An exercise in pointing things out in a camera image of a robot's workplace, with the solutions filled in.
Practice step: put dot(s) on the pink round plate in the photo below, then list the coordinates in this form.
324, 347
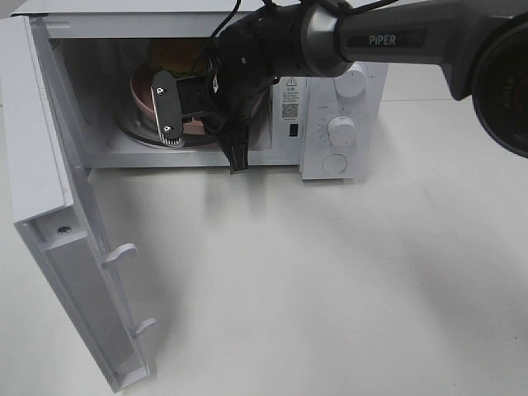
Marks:
140, 86

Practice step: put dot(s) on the white lower timer knob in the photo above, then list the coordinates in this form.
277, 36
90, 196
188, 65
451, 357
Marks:
341, 131

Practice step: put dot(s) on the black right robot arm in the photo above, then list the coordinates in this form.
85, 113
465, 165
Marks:
480, 46

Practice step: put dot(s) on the glass microwave turntable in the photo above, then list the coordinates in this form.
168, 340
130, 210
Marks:
140, 128

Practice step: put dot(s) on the white warning label sticker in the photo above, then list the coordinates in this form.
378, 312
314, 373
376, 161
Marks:
290, 98

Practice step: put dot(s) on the burger with lettuce and tomato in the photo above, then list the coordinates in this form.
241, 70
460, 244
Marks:
179, 56

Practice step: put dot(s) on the white upper power knob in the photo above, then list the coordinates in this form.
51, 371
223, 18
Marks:
352, 83

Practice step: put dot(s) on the white round door button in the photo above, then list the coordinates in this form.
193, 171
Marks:
335, 164

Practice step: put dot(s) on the white microwave door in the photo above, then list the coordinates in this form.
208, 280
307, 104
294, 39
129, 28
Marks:
54, 207

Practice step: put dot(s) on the white microwave oven body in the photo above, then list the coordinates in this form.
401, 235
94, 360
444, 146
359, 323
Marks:
102, 43

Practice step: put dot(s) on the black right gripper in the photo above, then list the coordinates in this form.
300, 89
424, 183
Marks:
223, 93

